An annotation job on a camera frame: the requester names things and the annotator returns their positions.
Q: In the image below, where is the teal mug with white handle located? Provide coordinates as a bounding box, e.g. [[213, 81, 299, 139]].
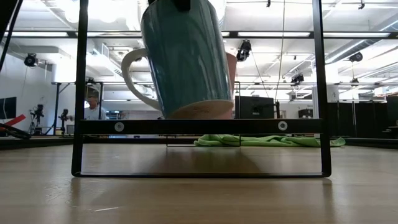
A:
[[121, 0, 235, 120]]

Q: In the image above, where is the pink cup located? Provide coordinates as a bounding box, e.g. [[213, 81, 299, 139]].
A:
[[226, 52, 238, 120]]

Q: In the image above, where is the black monitor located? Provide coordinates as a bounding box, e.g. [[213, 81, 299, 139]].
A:
[[234, 95, 276, 119]]

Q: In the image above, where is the black ceiling spotlight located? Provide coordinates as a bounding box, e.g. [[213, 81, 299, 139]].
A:
[[290, 73, 305, 85], [348, 51, 364, 63], [24, 52, 39, 68]]

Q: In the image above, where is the person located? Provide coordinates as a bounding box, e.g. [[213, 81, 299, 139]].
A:
[[83, 92, 108, 121]]

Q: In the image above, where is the green cloth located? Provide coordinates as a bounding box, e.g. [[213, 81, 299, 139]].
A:
[[193, 134, 346, 148]]

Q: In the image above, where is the black tripod stand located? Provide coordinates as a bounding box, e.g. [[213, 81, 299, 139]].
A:
[[58, 108, 70, 135], [29, 103, 45, 135]]

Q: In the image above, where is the red bar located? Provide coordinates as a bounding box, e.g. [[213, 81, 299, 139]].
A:
[[0, 114, 27, 132]]

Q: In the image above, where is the black curved object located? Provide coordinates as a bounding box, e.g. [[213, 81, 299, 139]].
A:
[[0, 123, 32, 140]]

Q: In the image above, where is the black ceiling camera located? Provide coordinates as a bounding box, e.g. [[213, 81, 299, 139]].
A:
[[235, 39, 252, 62]]

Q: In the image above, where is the black metal shelf frame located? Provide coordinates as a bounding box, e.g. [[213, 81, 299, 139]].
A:
[[70, 0, 332, 179]]

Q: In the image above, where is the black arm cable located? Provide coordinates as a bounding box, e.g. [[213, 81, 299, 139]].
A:
[[0, 0, 24, 73]]

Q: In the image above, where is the black wall screen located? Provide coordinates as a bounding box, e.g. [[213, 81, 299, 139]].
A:
[[0, 96, 17, 120]]

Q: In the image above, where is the black partition wall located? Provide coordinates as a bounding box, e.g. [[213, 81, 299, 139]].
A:
[[328, 95, 398, 138]]

